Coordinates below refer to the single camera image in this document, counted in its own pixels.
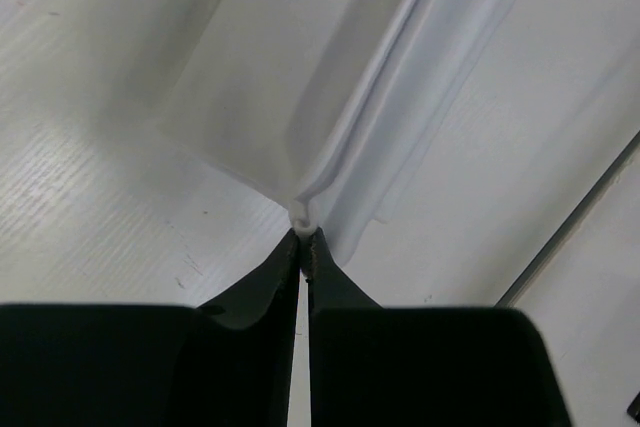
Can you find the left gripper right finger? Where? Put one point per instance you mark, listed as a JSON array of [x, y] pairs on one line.
[[421, 366]]

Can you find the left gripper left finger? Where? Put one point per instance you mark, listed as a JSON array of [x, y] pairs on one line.
[[227, 362]]

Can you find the white skirt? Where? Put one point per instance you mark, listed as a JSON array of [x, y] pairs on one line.
[[326, 106]]

